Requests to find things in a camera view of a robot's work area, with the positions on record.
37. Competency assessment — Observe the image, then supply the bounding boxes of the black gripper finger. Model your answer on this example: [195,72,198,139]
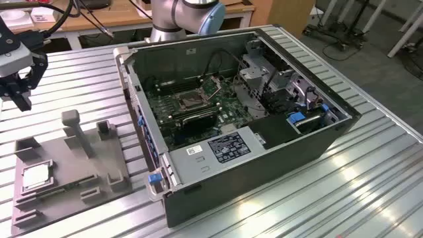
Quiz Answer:
[0,75,20,100]
[14,53,50,112]

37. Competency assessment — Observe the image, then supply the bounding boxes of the silver square CPU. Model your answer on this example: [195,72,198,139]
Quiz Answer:
[22,163,55,192]

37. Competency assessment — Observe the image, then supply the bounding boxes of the blue slot retainer strip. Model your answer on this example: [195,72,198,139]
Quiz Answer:
[136,109,156,162]

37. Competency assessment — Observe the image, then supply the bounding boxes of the CPU socket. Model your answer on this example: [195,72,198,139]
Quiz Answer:
[176,90,212,112]

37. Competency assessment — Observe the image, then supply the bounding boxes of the white box with bowl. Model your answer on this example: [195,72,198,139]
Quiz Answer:
[0,9,34,28]

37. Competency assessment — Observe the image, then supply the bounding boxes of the white box with label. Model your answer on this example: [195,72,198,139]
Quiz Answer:
[31,6,60,23]

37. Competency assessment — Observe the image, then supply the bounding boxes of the black round object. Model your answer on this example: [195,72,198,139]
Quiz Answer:
[80,0,112,8]

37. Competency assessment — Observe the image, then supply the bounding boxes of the wooden desk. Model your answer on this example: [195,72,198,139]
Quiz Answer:
[0,0,258,50]

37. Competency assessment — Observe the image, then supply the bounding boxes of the green RAM stick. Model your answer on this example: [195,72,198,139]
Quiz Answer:
[35,180,86,199]

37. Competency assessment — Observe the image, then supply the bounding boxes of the grey parts rack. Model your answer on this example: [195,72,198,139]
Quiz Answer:
[11,109,135,236]

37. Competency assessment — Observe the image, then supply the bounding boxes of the metal socket cover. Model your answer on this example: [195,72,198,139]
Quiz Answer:
[207,76,226,98]

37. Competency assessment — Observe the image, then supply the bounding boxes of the green motherboard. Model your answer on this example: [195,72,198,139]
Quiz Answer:
[144,76,266,152]

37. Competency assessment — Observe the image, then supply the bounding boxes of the grey power supply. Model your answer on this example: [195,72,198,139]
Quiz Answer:
[168,126,266,186]

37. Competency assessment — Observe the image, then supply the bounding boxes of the grey metal drive cage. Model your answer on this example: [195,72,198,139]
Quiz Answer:
[238,39,278,86]

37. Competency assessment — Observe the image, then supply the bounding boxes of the wooden cabinet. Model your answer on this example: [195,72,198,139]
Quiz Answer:
[267,0,315,39]

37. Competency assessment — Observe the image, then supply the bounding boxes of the open black PC case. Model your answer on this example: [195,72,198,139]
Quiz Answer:
[112,23,363,229]

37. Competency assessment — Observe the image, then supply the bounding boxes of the blue disk carrier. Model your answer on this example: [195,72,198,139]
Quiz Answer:
[286,112,307,127]

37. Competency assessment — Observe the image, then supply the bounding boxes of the black wheeled stand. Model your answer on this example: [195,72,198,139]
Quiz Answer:
[303,0,370,52]

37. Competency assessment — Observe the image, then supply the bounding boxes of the white table legs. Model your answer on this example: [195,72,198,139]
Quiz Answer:
[386,7,423,58]

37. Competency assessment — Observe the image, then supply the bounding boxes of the black cable connector block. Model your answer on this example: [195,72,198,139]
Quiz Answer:
[19,31,47,53]

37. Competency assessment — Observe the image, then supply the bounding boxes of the thin cable with metal plug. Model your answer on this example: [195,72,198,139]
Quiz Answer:
[78,7,115,38]

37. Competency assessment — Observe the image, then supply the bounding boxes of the black looped case cable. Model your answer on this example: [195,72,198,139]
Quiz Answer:
[203,49,247,77]

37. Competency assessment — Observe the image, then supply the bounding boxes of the coloured wire bundle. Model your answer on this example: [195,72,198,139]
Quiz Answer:
[306,86,327,110]

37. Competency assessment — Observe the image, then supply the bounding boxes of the white table frame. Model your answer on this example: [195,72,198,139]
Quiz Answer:
[319,0,387,33]

